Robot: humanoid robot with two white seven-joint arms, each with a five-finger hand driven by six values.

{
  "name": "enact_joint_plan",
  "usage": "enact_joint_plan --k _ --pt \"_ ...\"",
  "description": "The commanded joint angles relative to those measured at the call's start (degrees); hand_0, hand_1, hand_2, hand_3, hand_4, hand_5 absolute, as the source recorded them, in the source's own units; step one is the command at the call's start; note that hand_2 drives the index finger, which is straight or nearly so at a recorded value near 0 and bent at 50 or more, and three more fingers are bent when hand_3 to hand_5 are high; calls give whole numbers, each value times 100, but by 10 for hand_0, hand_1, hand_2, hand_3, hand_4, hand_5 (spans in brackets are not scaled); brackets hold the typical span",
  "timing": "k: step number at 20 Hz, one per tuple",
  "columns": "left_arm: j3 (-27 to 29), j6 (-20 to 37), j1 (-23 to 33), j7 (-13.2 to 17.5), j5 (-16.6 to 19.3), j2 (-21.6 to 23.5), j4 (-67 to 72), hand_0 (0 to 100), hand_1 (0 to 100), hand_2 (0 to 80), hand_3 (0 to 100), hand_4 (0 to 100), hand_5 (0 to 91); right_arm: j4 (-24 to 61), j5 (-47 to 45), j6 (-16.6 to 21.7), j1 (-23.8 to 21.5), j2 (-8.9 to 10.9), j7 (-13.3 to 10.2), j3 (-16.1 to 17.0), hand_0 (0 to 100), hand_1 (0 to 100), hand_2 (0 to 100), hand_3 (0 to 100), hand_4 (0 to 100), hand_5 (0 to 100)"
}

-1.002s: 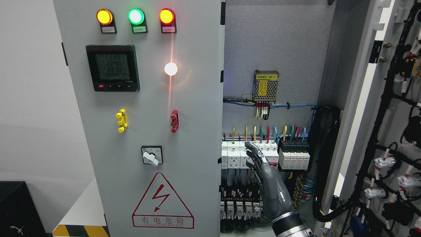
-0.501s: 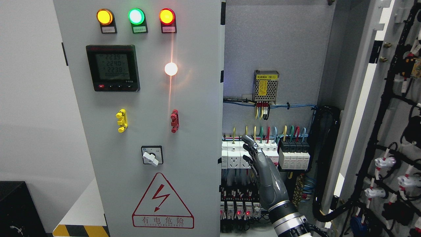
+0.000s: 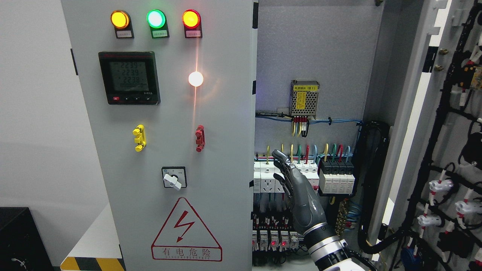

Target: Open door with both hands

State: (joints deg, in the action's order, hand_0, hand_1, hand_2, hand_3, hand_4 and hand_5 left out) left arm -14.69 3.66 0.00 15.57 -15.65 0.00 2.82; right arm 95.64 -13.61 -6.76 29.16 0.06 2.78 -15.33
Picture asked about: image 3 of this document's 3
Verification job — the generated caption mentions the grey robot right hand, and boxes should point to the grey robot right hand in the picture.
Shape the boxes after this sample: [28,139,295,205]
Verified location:
[272,149,326,235]

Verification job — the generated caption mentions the grey cabinet door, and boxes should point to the grey cabinet door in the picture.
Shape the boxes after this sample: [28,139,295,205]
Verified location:
[61,0,258,271]
[360,0,481,271]

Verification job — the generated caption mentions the white indicator lamp left door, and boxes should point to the white indicator lamp left door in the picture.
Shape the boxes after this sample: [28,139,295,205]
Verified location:
[188,71,204,87]

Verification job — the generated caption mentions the red indicator lamp left door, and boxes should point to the red indicator lamp left door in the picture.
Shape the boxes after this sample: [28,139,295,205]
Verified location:
[182,9,203,38]

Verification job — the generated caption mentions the green indicator lamp left door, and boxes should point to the green indicator lamp left door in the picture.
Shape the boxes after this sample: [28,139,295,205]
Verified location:
[146,9,170,38]

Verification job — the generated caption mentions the yellow indicator lamp left door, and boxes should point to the yellow indicator lamp left door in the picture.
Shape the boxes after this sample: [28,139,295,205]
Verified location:
[110,10,134,38]

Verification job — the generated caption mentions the relay terminal block row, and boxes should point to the relay terminal block row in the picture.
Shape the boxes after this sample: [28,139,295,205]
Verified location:
[251,211,306,252]

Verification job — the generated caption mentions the black white surge protector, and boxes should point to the black white surge protector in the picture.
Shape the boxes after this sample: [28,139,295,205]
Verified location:
[318,159,356,198]

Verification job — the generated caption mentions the white socket breaker row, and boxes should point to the white socket breaker row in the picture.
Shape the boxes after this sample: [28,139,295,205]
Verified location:
[253,161,320,193]

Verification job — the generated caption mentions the metal mesh power supply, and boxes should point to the metal mesh power supply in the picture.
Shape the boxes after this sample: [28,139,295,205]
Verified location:
[290,79,320,118]

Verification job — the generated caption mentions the red electric hazard warning sticker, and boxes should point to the red electric hazard warning sticker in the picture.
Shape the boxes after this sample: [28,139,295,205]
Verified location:
[151,197,223,261]

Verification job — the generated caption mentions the grey electrical cabinet body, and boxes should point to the grey electrical cabinet body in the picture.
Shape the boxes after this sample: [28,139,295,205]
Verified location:
[250,0,430,271]

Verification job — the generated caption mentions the red terminal connector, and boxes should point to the red terminal connector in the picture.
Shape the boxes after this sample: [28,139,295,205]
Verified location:
[195,125,205,152]

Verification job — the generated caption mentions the yellow terminal connector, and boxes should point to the yellow terminal connector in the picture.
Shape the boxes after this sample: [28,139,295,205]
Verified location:
[132,125,146,152]

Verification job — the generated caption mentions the white table with hazard stripes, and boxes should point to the white table with hazard stripes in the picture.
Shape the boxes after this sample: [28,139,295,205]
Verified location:
[60,205,126,271]

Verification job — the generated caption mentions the black digital power meter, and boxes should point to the black digital power meter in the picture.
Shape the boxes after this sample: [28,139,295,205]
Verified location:
[98,51,160,105]

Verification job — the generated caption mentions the black box on floor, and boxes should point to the black box on floor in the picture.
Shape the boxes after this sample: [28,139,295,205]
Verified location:
[0,207,54,271]

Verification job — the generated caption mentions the black cable loom right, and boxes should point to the black cable loom right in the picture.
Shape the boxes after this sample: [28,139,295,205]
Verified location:
[354,120,411,255]

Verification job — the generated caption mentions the white rotary selector switch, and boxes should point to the white rotary selector switch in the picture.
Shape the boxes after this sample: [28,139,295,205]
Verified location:
[162,166,187,191]

